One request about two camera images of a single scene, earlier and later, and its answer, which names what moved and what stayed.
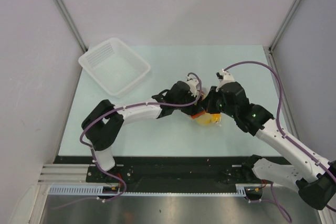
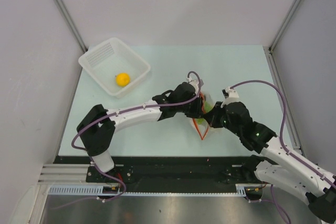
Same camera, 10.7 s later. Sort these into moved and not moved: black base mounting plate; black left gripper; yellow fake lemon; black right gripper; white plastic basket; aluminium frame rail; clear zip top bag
Moved: yellow fake lemon; clear zip top bag; black right gripper
Not moved: white plastic basket; black left gripper; black base mounting plate; aluminium frame rail
